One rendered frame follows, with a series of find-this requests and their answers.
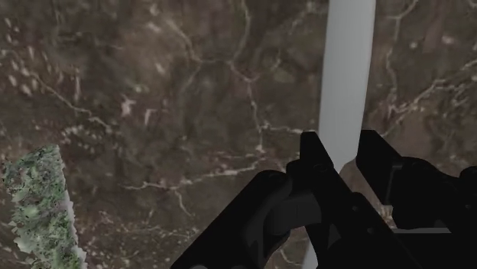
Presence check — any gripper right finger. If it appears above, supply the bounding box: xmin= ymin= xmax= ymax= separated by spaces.
xmin=355 ymin=128 xmax=477 ymax=232

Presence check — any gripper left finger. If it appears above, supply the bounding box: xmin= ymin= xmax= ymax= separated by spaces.
xmin=169 ymin=131 xmax=378 ymax=269

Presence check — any long white rod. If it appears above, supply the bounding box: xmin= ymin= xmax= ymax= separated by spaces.
xmin=301 ymin=0 xmax=377 ymax=269

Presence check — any green white mottled lump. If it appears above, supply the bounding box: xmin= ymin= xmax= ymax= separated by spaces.
xmin=1 ymin=144 xmax=89 ymax=269

